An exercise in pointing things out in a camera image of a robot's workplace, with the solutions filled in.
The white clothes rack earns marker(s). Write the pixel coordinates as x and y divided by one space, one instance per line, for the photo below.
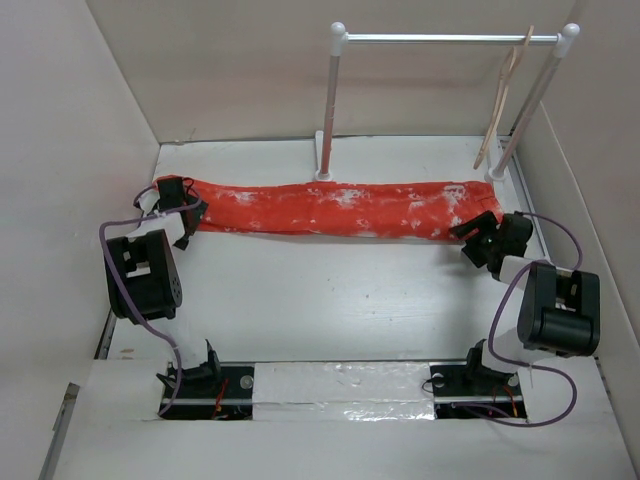
560 44

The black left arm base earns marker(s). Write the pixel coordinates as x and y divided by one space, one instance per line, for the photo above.
205 394

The red white patterned trousers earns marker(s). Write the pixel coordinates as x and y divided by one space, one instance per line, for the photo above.
427 210

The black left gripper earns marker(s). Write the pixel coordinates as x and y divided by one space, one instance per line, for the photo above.
197 213

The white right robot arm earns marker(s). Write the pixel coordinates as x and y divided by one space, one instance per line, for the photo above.
545 311

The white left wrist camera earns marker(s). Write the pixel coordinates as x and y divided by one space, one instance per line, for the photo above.
147 201

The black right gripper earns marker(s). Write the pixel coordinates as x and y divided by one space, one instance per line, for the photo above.
485 221

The wooden clothes hanger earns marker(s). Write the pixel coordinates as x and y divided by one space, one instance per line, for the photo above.
506 72

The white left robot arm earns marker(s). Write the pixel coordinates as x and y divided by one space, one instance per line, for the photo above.
142 278

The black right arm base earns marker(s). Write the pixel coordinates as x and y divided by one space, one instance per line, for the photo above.
461 388

